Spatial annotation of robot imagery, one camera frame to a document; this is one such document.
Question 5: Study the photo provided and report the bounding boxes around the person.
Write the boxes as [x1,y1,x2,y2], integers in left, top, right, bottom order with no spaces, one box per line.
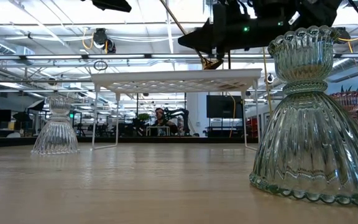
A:
[152,107,180,137]

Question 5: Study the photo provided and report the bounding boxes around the black frame rail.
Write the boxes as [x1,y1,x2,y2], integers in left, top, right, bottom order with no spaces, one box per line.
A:
[0,136,260,149]

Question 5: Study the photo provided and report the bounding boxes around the clear glass candle holder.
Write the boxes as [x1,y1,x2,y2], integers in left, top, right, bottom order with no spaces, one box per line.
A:
[30,94,81,156]

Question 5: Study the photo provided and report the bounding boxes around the pink glass candle holder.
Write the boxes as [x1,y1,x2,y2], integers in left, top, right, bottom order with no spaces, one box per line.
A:
[330,90,358,156]

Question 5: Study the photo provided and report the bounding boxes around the large clear ribbed glass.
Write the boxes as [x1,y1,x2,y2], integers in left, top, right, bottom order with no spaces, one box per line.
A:
[249,25,358,207]

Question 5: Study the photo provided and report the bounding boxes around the yellow pole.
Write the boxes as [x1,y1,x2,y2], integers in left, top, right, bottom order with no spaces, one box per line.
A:
[261,46,273,118]

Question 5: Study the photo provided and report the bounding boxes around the long ceiling light bar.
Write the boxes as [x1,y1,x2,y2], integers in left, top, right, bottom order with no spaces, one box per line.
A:
[0,54,358,60]

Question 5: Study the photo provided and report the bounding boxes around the yellow hanging cable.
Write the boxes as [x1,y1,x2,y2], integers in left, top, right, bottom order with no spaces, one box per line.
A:
[227,92,237,138]

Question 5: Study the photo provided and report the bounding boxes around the black softbox lamp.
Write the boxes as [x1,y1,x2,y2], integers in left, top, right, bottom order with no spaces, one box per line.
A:
[26,99,45,112]

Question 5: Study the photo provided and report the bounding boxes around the black cable ring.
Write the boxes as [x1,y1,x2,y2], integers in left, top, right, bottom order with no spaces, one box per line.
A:
[93,60,109,72]

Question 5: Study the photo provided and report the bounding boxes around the black wall monitor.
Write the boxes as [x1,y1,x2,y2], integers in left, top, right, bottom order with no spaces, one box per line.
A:
[206,95,244,119]

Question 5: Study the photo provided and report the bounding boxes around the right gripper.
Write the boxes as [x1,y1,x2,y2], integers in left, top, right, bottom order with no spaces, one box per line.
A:
[178,2,291,59]

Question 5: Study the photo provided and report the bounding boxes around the black ceiling cord reel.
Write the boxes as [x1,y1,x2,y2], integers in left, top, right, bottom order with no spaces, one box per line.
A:
[336,27,351,43]
[93,27,117,54]

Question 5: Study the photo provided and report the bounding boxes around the white lattice shelf rack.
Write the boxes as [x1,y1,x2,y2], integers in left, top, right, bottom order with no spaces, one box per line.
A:
[91,68,263,152]

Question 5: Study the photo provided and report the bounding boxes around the tall gold candlestick holder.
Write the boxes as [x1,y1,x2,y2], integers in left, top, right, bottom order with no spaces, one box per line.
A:
[159,0,224,70]

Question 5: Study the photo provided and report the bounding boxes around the small white table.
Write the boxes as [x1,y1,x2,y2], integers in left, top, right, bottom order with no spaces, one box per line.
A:
[145,125,171,137]

